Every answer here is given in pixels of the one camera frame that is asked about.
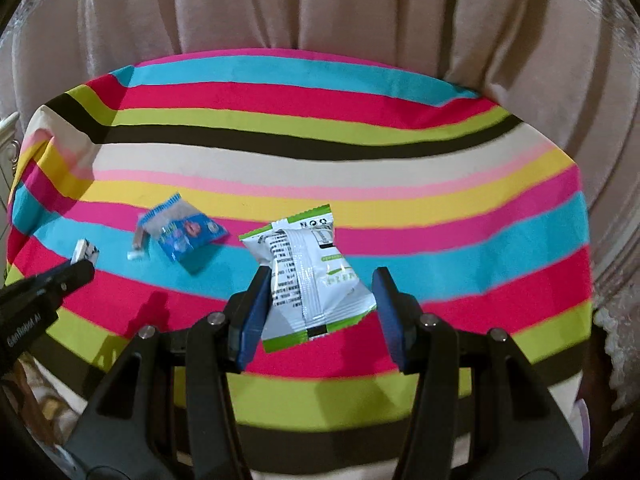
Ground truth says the blue clear snack packet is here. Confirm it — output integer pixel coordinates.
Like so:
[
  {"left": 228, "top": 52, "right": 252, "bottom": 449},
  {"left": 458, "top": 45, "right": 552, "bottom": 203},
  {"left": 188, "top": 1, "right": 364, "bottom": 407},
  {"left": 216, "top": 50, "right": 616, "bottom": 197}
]
[{"left": 137, "top": 193, "right": 228, "bottom": 262}]

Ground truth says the white cabinet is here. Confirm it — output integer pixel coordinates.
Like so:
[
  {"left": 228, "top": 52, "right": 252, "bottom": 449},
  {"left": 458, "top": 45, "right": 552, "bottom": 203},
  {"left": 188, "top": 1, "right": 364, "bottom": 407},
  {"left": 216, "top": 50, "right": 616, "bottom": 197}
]
[{"left": 0, "top": 112, "right": 21, "bottom": 243}]

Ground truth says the colourful striped cloth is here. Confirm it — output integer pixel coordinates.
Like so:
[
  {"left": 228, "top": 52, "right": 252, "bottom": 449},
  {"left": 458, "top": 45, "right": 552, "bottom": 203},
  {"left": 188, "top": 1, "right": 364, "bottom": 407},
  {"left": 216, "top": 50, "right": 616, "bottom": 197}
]
[{"left": 6, "top": 49, "right": 591, "bottom": 479}]

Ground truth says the beige curtain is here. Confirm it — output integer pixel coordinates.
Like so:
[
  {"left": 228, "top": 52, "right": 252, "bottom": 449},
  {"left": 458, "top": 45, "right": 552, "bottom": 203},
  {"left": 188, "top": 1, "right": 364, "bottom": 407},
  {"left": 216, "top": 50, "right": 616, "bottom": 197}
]
[{"left": 1, "top": 0, "right": 639, "bottom": 408}]

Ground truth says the white blue candy packet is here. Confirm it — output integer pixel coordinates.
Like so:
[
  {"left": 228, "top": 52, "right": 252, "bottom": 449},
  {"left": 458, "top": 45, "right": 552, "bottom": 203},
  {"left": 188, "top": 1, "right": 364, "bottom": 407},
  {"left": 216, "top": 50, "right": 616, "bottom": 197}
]
[{"left": 70, "top": 238, "right": 100, "bottom": 266}]

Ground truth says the white green snack packet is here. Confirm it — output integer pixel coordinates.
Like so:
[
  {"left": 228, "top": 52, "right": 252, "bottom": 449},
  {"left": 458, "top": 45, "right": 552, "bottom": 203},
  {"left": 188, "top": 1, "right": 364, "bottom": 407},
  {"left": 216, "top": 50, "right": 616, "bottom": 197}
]
[{"left": 240, "top": 204, "right": 376, "bottom": 353}]

